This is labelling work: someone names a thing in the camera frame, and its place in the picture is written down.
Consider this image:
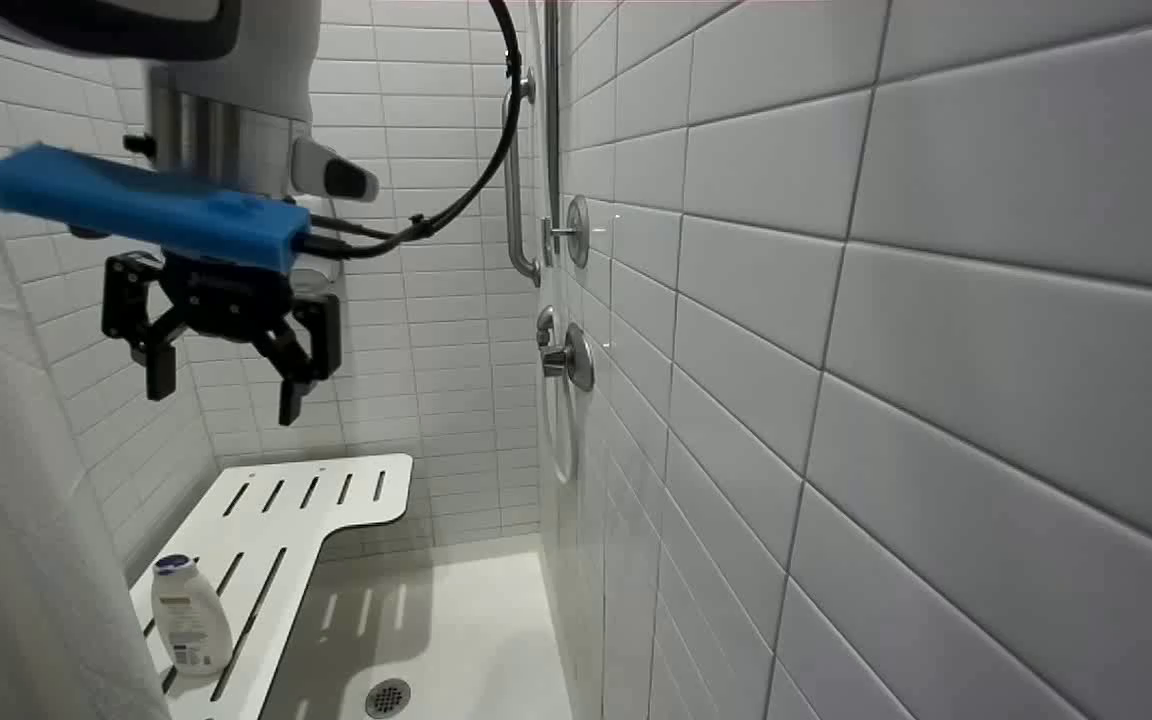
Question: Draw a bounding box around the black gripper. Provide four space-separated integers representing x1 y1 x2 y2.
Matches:
102 252 345 433

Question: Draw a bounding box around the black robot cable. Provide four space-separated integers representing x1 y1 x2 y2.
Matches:
298 0 530 263

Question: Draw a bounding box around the chrome grab bar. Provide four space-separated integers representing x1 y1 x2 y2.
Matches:
502 71 550 292

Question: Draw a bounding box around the chrome shower valve handle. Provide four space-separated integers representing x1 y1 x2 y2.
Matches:
531 304 601 401

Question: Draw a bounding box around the white slatted shower seat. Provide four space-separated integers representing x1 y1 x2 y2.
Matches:
127 453 415 720

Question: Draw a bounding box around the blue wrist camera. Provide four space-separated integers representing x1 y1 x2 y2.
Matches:
0 140 315 279

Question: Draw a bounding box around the white bottle with blue cap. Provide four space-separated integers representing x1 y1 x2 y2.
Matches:
149 551 238 680

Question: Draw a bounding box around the round metal floor drain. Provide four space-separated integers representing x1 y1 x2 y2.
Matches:
361 672 415 720

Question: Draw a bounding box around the chrome shower slide bar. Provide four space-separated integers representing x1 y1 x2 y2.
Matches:
537 0 596 274

